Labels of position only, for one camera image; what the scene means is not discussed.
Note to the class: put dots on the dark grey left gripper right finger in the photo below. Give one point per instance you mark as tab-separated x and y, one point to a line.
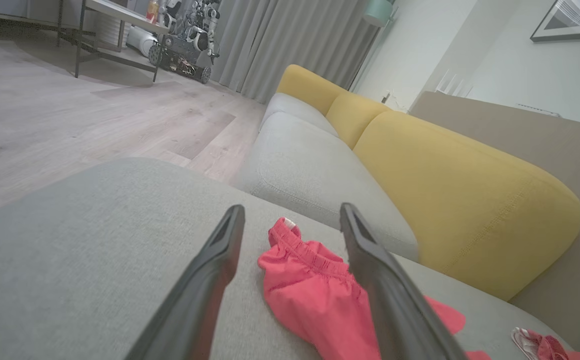
390	300

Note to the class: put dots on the red mesh shorts white trim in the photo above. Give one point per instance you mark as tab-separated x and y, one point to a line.
310	300

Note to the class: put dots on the small grey sofa seat cushion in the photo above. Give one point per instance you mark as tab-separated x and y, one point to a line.
295	107

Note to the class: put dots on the grey white humanoid robot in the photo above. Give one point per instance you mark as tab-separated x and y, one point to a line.
200	22

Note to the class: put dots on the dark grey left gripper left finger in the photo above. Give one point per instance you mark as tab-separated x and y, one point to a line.
200	290

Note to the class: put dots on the grey and yellow sofa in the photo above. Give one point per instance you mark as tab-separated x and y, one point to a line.
70	260

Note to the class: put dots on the grey pleated curtain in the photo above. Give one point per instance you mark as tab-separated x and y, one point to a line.
290	45

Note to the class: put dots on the taupe partition behind sofa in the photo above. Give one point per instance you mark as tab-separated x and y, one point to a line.
560	150

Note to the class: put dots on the red basketball jersey white sleeves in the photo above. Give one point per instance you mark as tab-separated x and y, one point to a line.
545	347

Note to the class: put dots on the teal lamp shade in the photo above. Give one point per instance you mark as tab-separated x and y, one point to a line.
377	11

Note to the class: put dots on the grey metal-legged coffee table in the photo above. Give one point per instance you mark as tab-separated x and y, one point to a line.
120	15

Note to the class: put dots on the orange drink bottle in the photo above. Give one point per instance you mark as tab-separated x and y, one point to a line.
152	10

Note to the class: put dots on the yellow sofa end cushion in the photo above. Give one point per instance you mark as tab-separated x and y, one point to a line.
305	85

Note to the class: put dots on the narrow yellow sofa back cushion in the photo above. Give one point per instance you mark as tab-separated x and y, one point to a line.
352	117

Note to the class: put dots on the white cylindrical appliance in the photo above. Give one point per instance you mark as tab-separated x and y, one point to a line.
141	41

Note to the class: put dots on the long grey tv cabinet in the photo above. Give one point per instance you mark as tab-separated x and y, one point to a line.
0	7

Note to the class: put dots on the black framed wall picture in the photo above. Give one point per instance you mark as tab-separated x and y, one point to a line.
575	17

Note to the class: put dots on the wheeled robot base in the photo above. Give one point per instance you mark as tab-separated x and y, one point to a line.
180	60

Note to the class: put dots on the large yellow sofa back cushion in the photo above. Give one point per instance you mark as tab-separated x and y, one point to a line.
470	200

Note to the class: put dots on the large grey sofa seat cushion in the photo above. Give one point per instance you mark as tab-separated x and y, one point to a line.
305	170

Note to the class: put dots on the white ribbed plant pot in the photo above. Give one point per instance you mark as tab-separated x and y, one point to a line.
110	32

